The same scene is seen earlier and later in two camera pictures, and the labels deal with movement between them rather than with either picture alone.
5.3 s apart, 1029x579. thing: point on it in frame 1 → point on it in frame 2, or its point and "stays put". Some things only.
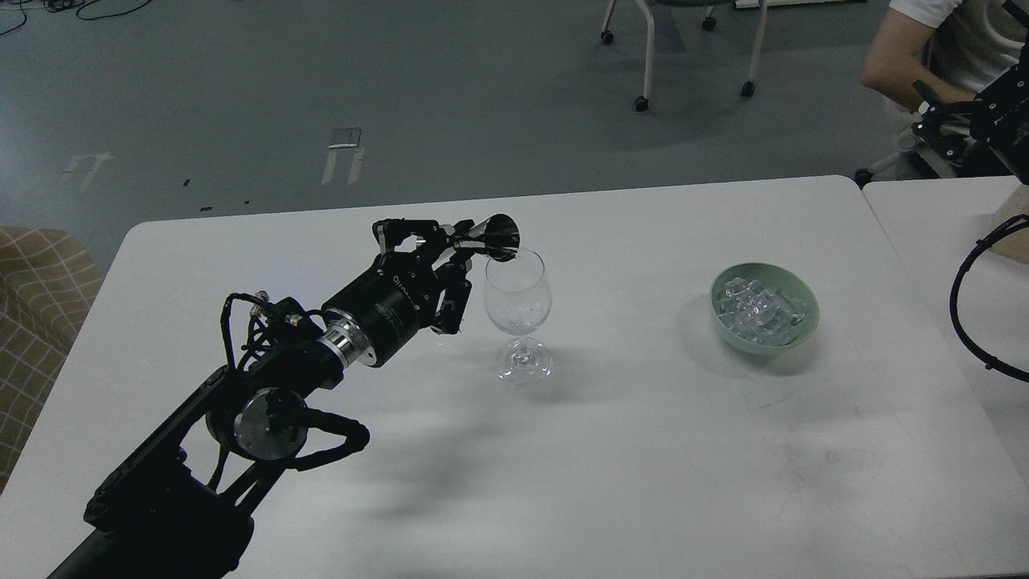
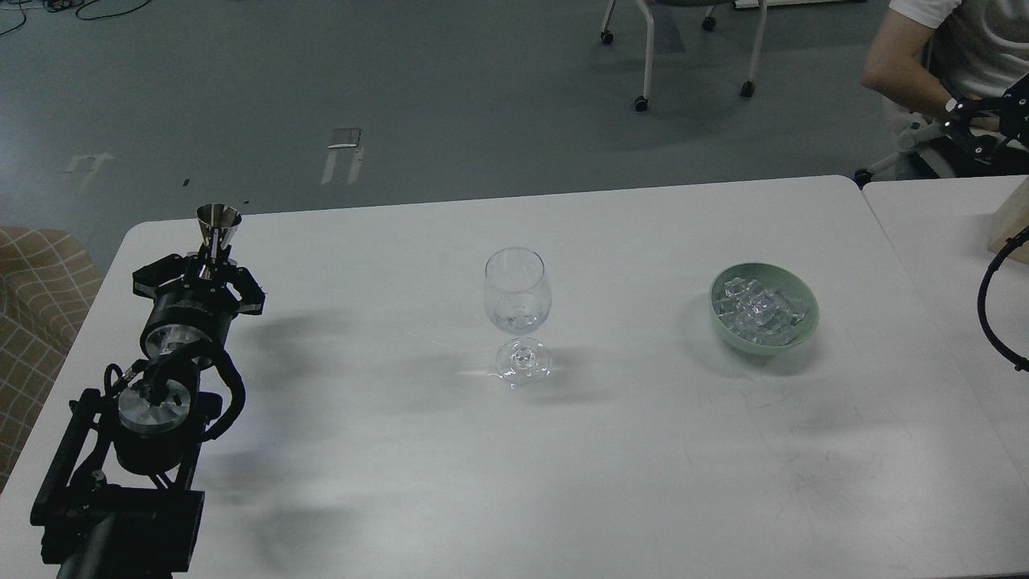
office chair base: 710,22 stays put
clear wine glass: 518,297 stays put
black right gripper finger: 942,125 → 983,125
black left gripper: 393,297 → 198,310
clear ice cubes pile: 758,315 stays put
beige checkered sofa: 49,281 stays put
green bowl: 763,309 stays put
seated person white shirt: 944,52 stays put
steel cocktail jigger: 498,236 → 219,223
